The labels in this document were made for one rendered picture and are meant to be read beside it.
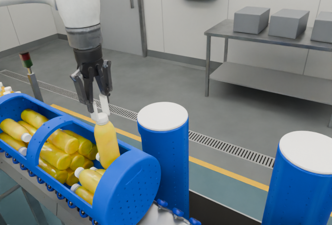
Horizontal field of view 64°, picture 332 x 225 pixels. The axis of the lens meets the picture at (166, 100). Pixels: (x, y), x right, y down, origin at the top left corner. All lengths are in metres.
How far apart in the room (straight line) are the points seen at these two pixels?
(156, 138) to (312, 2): 2.99
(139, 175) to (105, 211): 0.16
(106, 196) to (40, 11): 6.05
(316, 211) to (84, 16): 1.21
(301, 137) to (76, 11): 1.11
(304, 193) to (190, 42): 3.60
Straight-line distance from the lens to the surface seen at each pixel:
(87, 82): 0.79
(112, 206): 0.91
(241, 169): 2.66
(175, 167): 1.54
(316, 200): 1.36
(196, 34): 4.49
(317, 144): 1.39
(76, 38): 0.73
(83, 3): 0.70
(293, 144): 1.35
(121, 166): 0.90
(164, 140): 1.39
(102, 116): 0.87
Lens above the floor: 1.84
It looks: 30 degrees down
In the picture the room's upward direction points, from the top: 3 degrees counter-clockwise
